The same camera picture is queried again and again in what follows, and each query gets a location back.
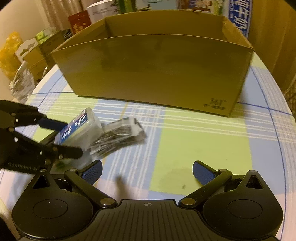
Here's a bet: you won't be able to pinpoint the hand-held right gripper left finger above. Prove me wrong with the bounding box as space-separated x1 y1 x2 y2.
32 160 117 210

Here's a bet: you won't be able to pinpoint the blue milk carton box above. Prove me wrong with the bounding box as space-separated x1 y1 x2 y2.
178 0 253 39

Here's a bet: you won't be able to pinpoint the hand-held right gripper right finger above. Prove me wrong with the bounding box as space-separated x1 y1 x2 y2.
179 160 270 208

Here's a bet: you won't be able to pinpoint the beige curtain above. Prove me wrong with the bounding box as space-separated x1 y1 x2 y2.
43 0 93 30

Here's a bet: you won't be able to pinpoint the cardboard carton white cutout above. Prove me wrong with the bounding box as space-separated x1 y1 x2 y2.
15 38 47 79

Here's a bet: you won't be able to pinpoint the green milk carton box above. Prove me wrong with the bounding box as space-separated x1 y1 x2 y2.
118 0 179 15

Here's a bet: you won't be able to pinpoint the clear plastic box blue label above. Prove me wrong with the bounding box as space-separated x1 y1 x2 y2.
54 108 103 151

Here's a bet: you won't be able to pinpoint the white humidifier box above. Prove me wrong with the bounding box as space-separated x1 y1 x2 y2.
87 1 121 24

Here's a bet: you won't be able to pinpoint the checked tablecloth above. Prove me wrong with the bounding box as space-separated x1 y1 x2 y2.
0 50 296 241

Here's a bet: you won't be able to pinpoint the chair with quilted cover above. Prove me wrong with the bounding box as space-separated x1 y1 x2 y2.
283 76 296 109

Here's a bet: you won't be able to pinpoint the green tissue packs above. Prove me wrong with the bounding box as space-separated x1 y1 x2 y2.
35 27 57 44

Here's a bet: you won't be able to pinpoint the yellow plastic bag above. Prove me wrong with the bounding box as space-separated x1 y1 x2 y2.
0 31 21 78

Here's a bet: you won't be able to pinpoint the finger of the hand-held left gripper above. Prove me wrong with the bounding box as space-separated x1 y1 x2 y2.
0 100 68 133
13 130 84 161

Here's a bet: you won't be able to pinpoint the wooden door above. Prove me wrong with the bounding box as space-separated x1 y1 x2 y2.
250 0 296 93

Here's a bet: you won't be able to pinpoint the brown cardboard box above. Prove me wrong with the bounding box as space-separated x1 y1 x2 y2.
50 10 255 117

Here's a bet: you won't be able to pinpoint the white plastic bag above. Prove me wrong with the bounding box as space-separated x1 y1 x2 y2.
9 61 35 102

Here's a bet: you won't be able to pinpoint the red gift box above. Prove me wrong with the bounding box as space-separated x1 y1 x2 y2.
68 10 92 35

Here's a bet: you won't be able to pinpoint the dark patterned packet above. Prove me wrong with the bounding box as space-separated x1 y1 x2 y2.
89 117 147 160

